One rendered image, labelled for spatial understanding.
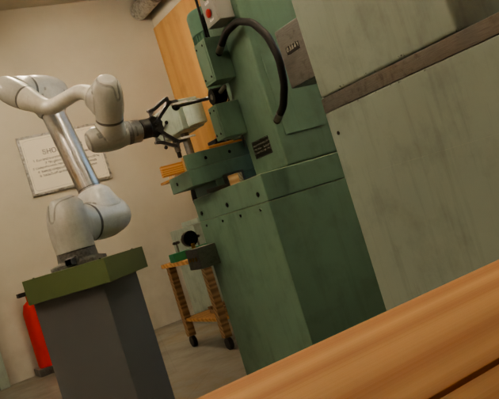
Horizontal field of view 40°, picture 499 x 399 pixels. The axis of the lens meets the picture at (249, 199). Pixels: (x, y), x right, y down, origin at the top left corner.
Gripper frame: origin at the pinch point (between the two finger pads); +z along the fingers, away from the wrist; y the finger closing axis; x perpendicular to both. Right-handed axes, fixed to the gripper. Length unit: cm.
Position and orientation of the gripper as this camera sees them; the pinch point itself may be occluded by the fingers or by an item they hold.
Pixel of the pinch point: (187, 119)
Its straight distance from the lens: 271.5
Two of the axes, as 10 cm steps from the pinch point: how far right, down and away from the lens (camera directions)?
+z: 8.5, -2.6, 4.6
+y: -2.2, -9.6, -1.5
